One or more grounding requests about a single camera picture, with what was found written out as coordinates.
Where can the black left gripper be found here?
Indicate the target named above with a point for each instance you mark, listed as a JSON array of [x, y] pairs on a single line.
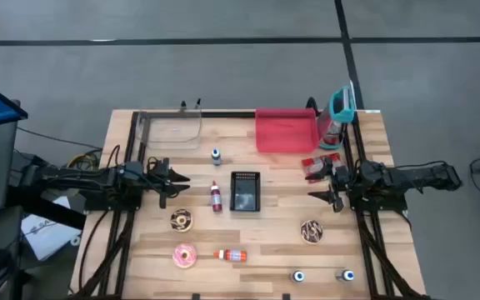
[[163, 183]]

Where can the black mesh basket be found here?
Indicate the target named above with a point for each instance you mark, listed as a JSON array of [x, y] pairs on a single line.
[[245, 191]]

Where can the white tape roll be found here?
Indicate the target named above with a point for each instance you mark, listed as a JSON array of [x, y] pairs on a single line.
[[75, 241]]

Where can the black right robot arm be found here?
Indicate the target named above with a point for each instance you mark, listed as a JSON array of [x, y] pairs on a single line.
[[411, 175]]

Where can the pink frosted donut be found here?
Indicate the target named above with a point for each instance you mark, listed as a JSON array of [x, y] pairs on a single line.
[[178, 260]]

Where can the black box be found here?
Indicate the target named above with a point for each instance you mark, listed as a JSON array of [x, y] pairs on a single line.
[[21, 160]]

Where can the clear plastic bin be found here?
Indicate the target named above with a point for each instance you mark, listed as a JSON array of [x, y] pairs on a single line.
[[173, 137]]

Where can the black clip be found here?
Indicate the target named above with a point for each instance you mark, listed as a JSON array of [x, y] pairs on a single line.
[[183, 105], [198, 103]]

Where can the black aluminium table frame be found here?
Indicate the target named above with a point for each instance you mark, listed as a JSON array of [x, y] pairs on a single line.
[[223, 114]]

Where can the blue food colouring bottle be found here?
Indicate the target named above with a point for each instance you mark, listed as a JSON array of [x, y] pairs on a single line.
[[345, 275], [297, 276], [216, 157]]

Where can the black diagonal beam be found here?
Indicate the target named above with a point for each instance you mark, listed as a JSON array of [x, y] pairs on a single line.
[[44, 210]]

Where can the white label sticker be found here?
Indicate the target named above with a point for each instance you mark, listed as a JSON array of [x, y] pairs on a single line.
[[372, 111]]

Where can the white paper sheet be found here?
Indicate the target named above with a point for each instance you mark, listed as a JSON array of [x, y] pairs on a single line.
[[44, 237]]

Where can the chocolate frosted donut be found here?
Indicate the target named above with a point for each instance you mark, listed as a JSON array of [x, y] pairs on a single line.
[[176, 225], [306, 237]]

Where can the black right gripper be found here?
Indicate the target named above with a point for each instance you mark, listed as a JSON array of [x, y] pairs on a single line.
[[341, 183]]

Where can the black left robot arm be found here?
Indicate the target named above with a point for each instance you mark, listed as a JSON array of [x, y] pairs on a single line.
[[77, 179]]

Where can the red plastic tray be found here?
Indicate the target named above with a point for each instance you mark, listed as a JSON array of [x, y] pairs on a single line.
[[286, 131]]

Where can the red food colouring bottle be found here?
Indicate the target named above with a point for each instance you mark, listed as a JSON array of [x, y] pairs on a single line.
[[216, 199]]

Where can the orange food colouring bottle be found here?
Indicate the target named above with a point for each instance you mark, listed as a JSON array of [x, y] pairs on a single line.
[[233, 255]]

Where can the red snack packet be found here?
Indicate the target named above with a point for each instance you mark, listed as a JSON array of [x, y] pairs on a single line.
[[313, 163]]

